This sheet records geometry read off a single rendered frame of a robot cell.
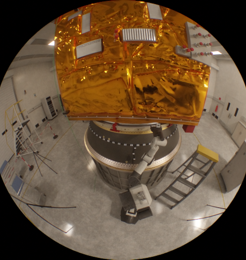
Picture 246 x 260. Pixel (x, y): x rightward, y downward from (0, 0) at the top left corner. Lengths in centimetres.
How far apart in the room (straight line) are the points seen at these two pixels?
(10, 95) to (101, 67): 719
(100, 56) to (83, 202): 279
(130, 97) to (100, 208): 231
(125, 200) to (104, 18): 187
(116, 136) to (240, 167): 352
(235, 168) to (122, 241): 350
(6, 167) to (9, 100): 442
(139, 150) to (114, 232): 194
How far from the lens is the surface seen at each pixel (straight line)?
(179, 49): 102
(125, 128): 103
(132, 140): 112
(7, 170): 463
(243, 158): 340
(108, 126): 112
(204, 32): 134
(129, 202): 98
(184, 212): 267
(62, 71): 130
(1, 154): 762
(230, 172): 367
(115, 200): 234
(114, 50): 95
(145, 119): 107
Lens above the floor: 229
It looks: 35 degrees down
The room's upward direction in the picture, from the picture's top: 4 degrees counter-clockwise
